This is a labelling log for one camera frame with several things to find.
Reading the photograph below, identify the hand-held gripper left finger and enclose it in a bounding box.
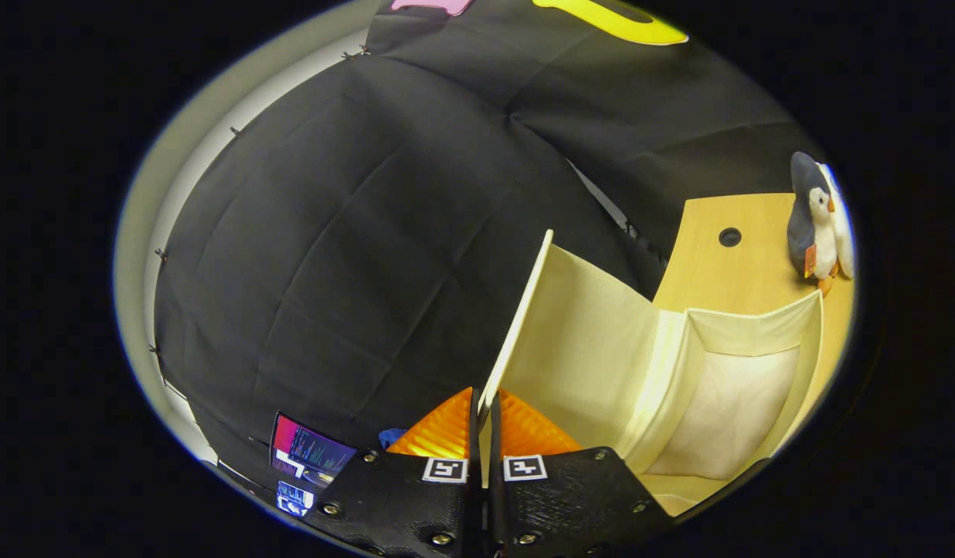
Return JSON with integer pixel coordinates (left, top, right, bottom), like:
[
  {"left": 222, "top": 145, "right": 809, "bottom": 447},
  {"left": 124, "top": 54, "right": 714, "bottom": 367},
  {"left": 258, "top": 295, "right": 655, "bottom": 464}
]
[{"left": 301, "top": 387, "right": 484, "bottom": 558}]

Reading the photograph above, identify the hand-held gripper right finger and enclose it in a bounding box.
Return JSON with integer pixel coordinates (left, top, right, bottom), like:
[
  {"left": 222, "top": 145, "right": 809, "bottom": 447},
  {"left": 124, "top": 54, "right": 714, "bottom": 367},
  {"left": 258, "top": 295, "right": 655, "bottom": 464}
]
[{"left": 489, "top": 387, "right": 676, "bottom": 558}]

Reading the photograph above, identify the beige fabric storage box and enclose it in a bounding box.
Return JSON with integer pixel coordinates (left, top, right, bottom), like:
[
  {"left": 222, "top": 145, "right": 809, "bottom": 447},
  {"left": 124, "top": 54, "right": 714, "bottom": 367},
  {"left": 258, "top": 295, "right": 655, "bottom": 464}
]
[{"left": 477, "top": 229, "right": 825, "bottom": 516}]

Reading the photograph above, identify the computer monitor screen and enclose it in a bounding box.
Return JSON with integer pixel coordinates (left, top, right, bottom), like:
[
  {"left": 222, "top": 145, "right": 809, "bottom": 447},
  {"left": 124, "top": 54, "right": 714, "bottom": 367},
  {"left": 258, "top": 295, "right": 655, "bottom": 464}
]
[{"left": 270, "top": 413, "right": 358, "bottom": 518}]

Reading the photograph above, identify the grey white penguin plush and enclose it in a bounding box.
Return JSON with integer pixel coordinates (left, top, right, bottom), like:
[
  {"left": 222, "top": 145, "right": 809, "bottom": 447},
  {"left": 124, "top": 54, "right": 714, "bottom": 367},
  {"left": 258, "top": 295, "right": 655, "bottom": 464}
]
[{"left": 786, "top": 151, "right": 839, "bottom": 297}]

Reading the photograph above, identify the white duck plush toy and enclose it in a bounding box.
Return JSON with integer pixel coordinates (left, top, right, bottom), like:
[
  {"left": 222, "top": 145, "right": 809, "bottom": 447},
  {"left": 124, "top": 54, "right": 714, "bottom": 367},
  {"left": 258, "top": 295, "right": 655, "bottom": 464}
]
[{"left": 819, "top": 163, "right": 857, "bottom": 280}]

